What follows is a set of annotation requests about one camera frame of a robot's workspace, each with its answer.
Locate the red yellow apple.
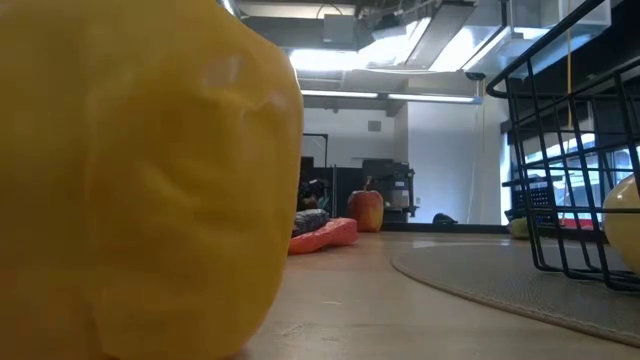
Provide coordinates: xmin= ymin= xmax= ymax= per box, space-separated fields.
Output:
xmin=347 ymin=175 xmax=385 ymax=234

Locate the orange carrot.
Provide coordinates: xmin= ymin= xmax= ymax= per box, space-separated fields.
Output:
xmin=288 ymin=217 xmax=359 ymax=256

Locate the yellow bell pepper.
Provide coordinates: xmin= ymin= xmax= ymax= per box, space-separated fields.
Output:
xmin=0 ymin=0 xmax=305 ymax=360

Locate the black wire basket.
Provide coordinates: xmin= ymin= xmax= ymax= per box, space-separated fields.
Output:
xmin=485 ymin=0 xmax=640 ymax=293

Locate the person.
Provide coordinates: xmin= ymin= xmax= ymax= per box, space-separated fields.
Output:
xmin=298 ymin=179 xmax=331 ymax=214

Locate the black equipment cart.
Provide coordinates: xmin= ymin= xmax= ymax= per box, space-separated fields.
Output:
xmin=362 ymin=158 xmax=417 ymax=224

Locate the red green chili pepper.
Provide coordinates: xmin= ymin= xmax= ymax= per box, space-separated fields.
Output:
xmin=508 ymin=217 xmax=531 ymax=240

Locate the grey round mat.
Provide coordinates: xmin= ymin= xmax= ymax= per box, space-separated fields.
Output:
xmin=390 ymin=243 xmax=640 ymax=349

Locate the black perforated crate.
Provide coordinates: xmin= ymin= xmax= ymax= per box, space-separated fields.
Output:
xmin=502 ymin=177 xmax=557 ymax=225

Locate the black monitor stand frame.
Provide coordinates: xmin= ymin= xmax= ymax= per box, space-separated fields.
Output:
xmin=302 ymin=132 xmax=330 ymax=169

